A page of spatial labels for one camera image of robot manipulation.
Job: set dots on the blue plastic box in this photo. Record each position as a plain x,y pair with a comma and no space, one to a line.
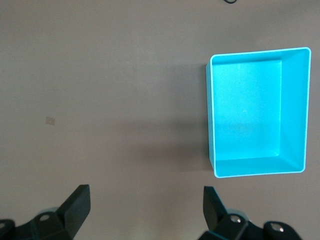
250,112

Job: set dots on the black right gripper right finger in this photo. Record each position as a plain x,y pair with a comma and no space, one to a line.
215,212

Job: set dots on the small brown tape patch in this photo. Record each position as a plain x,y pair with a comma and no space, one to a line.
50,121

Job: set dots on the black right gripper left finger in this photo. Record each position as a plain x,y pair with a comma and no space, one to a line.
75,212

